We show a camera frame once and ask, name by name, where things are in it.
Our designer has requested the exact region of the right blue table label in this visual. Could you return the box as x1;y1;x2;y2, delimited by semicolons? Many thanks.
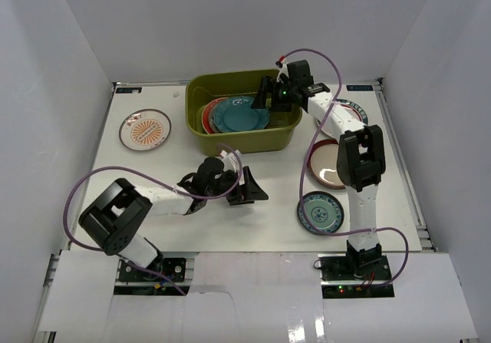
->
346;84;374;91

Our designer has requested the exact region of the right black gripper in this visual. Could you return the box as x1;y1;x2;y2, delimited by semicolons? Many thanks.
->
251;77;297;114

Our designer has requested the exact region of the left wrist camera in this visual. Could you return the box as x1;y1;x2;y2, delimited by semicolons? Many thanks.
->
219;150;242;172

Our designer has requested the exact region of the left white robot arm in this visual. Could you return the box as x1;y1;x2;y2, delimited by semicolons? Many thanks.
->
78;153;269;281

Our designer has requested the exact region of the small blue patterned plate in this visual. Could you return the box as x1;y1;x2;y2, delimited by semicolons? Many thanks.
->
296;191;344;235

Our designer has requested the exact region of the orange sunburst plate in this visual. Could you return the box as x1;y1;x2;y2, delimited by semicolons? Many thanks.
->
118;109;172;152

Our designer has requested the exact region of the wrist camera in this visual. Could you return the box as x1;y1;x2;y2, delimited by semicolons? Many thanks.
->
219;150;242;172
275;55;289;84

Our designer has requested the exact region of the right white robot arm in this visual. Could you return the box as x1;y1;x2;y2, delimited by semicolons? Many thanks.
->
252;58;386;281

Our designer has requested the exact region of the white plate striped rim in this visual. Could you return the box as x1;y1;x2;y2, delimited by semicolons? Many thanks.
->
315;99;369;139

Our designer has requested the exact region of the green plastic bin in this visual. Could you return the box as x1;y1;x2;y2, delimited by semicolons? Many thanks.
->
185;69;302;156

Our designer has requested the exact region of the blue table label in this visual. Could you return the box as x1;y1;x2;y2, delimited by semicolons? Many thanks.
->
346;84;374;91
115;87;142;94

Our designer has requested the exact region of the teal scalloped plate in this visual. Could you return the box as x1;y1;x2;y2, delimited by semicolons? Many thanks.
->
210;96;270;133

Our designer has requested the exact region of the dark red rimmed plate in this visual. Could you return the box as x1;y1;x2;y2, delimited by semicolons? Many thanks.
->
308;139;344;190

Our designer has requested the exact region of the grey deer plate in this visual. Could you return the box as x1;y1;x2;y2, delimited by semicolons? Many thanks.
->
208;107;220;134

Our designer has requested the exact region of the left blue table label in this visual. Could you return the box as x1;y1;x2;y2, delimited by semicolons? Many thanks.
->
115;87;142;94

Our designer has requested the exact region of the red and teal plate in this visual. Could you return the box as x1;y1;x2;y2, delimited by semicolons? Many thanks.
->
201;97;223;134

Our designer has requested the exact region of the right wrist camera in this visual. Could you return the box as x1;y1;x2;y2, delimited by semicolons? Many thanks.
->
275;55;289;84

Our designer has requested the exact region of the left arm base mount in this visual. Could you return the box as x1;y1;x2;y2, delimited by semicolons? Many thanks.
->
114;257;193;296

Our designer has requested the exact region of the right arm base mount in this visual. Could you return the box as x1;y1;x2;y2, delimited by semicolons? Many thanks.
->
313;256;395;300

